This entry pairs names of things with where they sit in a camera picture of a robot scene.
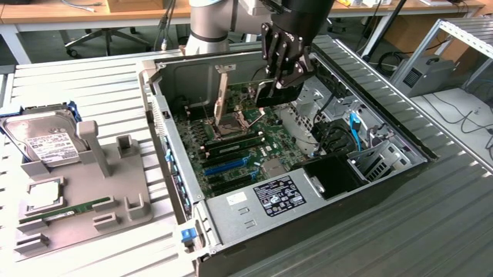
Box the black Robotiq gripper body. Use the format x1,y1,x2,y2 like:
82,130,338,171
270,0,336,58

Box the perforated silver drive cage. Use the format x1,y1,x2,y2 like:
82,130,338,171
280,82,348,158

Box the metal socket cover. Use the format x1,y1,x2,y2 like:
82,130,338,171
234,107,266,130

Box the slanted black pole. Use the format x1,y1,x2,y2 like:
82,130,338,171
368,0,409,62

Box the green motherboard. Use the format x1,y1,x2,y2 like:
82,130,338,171
171,96,305,200

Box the thin metal locking lever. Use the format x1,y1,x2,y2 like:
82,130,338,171
201,97,213,125

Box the large brown cardboard box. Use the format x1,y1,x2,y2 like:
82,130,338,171
384,14,481,76

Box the CPU socket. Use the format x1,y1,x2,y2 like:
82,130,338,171
210,115,244,143

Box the black RAM slot row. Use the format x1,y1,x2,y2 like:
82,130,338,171
185,99,217,119

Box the installed black RAM stick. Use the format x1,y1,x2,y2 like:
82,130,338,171
204,134,266,158

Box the wooden desk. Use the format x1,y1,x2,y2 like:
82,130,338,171
0,0,487,32

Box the silver chipset heatsink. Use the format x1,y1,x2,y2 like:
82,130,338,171
261,160,289,178

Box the silver disk bay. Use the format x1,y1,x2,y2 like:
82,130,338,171
347,140,420,183

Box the small cardboard box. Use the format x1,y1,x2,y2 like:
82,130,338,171
106,0,166,13

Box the black expansion slot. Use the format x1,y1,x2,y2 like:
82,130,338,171
210,173,254,194

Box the black power supply label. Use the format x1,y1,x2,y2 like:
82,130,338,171
253,174,309,219

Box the silver office chair base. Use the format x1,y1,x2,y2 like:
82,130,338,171
63,27,153,57

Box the white square sticker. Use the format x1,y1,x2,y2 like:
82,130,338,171
226,192,249,206

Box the silver power supply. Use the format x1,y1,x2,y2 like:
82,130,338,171
204,169,329,246

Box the open black PC case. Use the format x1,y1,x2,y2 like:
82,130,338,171
138,42,441,277

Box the silver hard disk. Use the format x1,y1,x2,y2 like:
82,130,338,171
0,111,83,169

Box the green RAM stick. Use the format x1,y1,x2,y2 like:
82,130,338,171
18,199,113,225

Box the silver CPU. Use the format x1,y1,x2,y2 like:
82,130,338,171
27,181,65,211

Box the gray parts rack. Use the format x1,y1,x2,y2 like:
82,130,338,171
14,119,155,262

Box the looped black wire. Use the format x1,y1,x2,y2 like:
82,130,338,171
250,68,270,83

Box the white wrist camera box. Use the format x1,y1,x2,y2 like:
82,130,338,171
238,0,286,16

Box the coiled black cable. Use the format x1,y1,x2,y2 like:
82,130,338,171
379,51,405,73

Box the blue SATA wire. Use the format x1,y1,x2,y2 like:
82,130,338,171
348,112,365,152

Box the black power wire bundle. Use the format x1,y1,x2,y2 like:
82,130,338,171
310,95,359,158

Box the dangling gray cable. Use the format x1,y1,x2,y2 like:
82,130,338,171
154,0,178,52

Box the gray machine with handle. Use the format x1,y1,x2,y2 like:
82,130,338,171
401,56,456,98

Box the aluminium frame shelf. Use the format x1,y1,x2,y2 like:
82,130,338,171
389,17,493,89

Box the thin black table cable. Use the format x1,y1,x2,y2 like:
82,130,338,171
421,92,493,135

